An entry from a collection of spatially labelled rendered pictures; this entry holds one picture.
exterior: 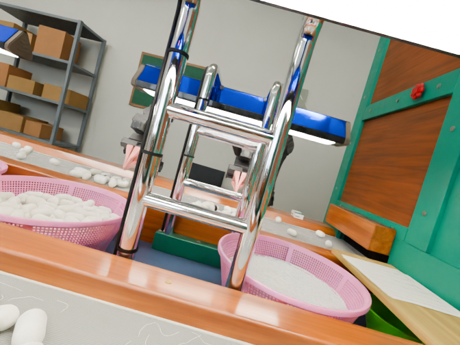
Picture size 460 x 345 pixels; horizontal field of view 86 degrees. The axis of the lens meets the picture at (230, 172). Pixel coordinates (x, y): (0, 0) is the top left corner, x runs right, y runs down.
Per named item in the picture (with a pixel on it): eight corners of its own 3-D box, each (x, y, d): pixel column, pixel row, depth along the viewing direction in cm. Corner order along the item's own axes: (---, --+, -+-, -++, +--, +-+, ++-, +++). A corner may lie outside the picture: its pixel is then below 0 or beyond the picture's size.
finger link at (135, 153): (130, 163, 73) (144, 144, 79) (107, 156, 73) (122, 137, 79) (132, 178, 78) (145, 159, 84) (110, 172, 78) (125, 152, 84)
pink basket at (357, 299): (176, 280, 46) (190, 232, 45) (266, 267, 64) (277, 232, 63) (294, 417, 26) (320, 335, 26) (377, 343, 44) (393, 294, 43)
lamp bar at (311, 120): (140, 92, 75) (146, 68, 75) (337, 147, 75) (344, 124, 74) (129, 84, 67) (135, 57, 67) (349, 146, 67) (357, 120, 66)
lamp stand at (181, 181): (172, 226, 75) (211, 81, 72) (235, 244, 74) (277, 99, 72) (150, 248, 56) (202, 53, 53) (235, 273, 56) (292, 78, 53)
